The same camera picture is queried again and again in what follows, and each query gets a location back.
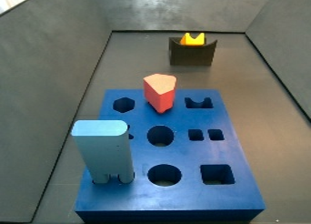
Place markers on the yellow arch block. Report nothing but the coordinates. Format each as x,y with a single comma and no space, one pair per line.
193,41

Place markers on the black fixture block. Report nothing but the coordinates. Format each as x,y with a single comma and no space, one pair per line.
192,55

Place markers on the blue shape sorter board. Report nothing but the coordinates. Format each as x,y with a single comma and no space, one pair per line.
192,172

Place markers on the red pentagon block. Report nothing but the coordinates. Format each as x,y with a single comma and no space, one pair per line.
160,91

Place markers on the light blue tall block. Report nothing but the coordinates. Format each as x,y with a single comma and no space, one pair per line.
102,140

